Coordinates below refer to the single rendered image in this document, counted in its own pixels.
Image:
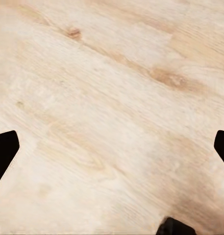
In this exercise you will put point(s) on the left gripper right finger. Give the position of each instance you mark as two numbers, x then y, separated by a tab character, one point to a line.
219	143

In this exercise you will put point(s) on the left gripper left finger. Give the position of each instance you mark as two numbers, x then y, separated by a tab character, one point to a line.
9	146

